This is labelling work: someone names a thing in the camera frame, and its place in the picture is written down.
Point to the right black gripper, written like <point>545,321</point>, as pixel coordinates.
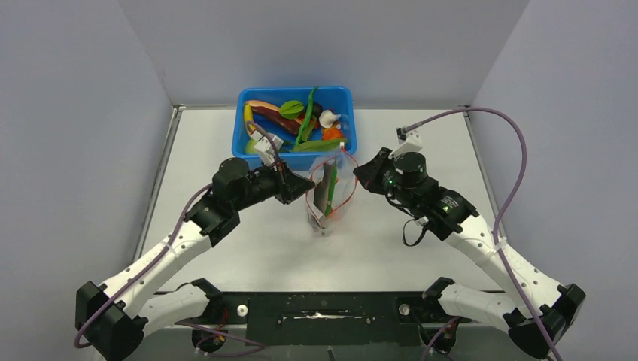
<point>369,174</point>

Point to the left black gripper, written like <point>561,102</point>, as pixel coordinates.
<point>290,185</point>

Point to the grey fish piece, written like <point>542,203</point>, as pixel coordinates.
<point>317,209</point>

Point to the clear zip top bag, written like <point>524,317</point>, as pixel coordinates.
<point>344,188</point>

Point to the long green bean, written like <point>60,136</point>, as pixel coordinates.
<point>330,191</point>

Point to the yellow banana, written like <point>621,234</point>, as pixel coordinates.
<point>248,118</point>

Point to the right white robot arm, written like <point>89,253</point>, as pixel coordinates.
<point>534,310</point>

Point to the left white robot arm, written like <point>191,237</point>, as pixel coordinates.
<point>116,315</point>

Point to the pale green cabbage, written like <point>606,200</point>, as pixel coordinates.
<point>250,147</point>

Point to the flat green leaf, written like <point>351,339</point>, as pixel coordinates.
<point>318,145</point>

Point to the upright green bean pod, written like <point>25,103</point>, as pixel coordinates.
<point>307,118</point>

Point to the orange carrot piece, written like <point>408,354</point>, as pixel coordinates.
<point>329,134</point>

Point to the white mushroom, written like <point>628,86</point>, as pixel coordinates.
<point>327,118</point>

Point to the blue plastic bin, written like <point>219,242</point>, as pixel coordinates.
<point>336,98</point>

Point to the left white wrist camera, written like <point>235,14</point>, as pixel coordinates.
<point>265,150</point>

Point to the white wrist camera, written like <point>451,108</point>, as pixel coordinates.
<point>265,150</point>
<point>409,141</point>

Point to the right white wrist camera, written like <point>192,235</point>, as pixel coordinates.
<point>409,141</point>

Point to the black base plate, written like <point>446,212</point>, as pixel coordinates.
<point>327,319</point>

